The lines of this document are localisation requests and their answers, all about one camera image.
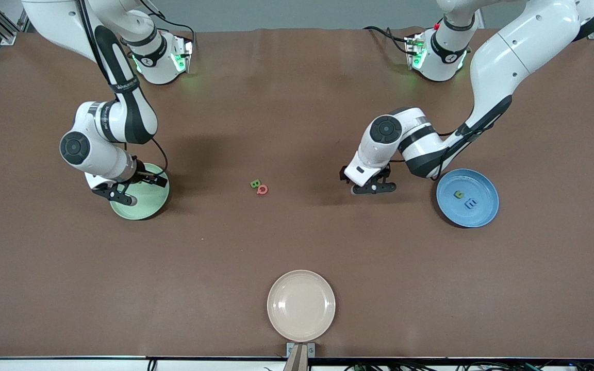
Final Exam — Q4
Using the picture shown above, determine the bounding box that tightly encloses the light green plate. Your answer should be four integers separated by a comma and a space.
109, 163, 170, 221

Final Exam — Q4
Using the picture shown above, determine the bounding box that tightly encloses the white table edge rail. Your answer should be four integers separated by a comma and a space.
0, 357, 594, 371

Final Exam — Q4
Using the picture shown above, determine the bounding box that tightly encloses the grey metal mounting bracket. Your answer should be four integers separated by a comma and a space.
286, 342, 316, 358

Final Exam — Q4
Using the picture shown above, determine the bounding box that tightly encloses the black left base cable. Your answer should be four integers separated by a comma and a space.
362, 25, 416, 56

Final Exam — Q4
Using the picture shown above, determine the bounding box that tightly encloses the black right base cable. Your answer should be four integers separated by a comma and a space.
142, 8, 196, 57

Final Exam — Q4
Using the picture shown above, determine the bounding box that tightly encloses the black base cable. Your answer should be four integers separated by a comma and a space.
362, 25, 416, 56
142, 8, 196, 57

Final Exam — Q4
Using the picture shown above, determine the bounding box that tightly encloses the blue plate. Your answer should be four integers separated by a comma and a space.
436, 168, 500, 228

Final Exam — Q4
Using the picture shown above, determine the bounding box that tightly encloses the brown table mat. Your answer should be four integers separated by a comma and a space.
0, 27, 594, 360

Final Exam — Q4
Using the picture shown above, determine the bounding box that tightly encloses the beige plate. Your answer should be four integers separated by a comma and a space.
267, 269, 337, 343

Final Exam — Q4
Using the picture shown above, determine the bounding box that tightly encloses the tan camera mount post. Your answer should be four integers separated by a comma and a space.
283, 344, 309, 371

